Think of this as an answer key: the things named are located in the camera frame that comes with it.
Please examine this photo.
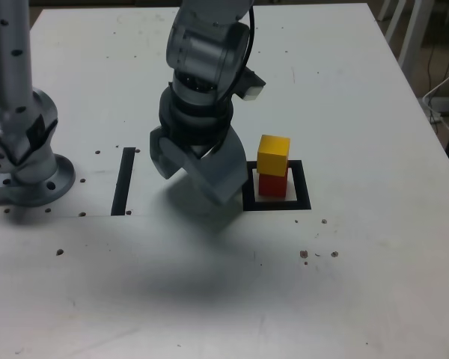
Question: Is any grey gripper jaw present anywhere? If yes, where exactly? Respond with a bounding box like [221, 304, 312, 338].
[147, 124, 187, 180]
[159, 126, 248, 206]

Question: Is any red cube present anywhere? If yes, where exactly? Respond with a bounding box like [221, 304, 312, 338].
[258, 172, 287, 198]

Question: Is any yellow cube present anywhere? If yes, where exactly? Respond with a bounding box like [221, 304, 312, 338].
[256, 134, 291, 177]

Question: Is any black tape square outline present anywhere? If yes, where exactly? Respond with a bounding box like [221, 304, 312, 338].
[242, 159, 312, 212]

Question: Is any black tape strip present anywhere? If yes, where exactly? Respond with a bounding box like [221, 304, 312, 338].
[110, 147, 136, 217]

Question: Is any white furniture leg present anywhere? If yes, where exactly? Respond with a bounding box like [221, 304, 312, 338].
[376, 0, 393, 22]
[397, 0, 436, 73]
[384, 0, 408, 43]

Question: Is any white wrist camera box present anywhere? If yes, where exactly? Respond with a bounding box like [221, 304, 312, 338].
[236, 66, 267, 102]

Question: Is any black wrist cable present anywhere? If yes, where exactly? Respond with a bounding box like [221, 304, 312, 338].
[216, 7, 256, 109]

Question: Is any thin black cable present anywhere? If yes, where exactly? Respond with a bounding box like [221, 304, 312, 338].
[427, 44, 437, 124]

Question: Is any white cable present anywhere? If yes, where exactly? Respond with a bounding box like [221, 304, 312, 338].
[421, 61, 449, 140]

